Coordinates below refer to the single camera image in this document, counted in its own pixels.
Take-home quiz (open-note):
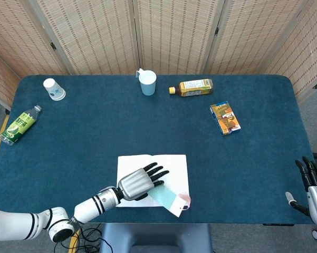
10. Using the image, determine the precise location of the white flower-print paper cup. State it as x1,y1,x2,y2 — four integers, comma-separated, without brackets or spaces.
43,78,66,101

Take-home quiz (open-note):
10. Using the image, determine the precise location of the black floor cable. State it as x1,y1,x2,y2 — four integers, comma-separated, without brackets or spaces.
60,223,111,253

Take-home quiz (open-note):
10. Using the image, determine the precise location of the light blue plastic mug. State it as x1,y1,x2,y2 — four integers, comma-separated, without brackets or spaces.
136,68,157,96

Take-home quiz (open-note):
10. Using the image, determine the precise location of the woven bamboo screen panel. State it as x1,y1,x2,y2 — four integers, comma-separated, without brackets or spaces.
23,0,142,76
133,0,226,75
0,47,21,110
263,0,317,103
0,0,69,79
204,0,311,75

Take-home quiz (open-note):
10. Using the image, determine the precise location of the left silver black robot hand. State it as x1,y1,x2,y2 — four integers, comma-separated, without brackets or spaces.
117,162,170,201

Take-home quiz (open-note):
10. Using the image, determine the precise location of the light blue tasselled bookmark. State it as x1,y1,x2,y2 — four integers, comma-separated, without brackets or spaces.
147,184,192,218

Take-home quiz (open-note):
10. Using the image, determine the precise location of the teal blue table cloth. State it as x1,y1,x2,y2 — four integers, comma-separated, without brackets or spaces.
0,74,317,225

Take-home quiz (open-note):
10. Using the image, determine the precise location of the green-label clear bottle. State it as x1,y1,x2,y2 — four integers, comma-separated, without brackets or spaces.
0,104,43,147

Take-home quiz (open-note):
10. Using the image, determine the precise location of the yellow-label tea bottle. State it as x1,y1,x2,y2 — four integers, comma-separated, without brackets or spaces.
169,79,214,98

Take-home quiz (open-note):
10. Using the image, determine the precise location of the blue and orange snack box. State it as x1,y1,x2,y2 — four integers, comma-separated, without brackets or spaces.
209,101,242,137

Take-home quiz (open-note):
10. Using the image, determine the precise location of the white notebook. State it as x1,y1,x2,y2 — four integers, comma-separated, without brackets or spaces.
115,154,191,208

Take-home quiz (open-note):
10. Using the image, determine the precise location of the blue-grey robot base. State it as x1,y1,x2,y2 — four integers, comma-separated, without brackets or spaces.
99,223,214,253

